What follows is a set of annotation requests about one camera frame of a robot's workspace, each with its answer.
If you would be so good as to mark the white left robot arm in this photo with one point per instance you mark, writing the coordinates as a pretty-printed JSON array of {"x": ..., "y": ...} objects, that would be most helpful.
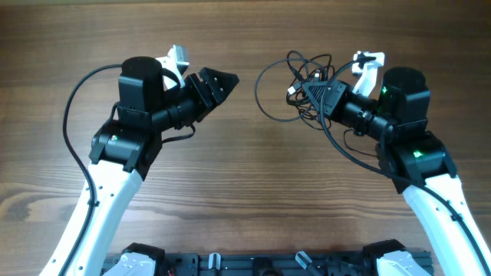
[{"x": 153, "y": 97}]

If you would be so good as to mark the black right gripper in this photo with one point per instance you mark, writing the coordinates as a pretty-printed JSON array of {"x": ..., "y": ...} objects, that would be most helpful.
[{"x": 339, "y": 94}]

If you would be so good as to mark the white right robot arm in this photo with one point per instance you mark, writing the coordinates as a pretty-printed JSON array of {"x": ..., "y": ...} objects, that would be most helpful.
[{"x": 417, "y": 162}]

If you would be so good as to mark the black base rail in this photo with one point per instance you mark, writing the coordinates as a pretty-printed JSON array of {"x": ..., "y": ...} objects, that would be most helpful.
[{"x": 337, "y": 263}]

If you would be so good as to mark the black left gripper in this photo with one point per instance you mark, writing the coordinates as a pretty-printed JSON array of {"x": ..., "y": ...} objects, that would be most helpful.
[{"x": 215, "y": 96}]

